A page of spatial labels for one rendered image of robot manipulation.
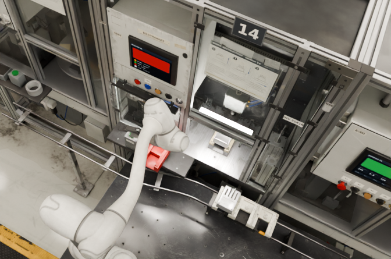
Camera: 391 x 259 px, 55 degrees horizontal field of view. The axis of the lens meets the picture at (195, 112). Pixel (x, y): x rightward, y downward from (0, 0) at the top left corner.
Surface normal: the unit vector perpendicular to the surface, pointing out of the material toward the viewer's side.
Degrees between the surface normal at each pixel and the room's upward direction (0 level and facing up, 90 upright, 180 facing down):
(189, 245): 0
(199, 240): 0
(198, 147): 0
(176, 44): 89
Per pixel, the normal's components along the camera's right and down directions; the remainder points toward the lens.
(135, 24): -0.44, 0.72
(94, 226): 0.29, -0.56
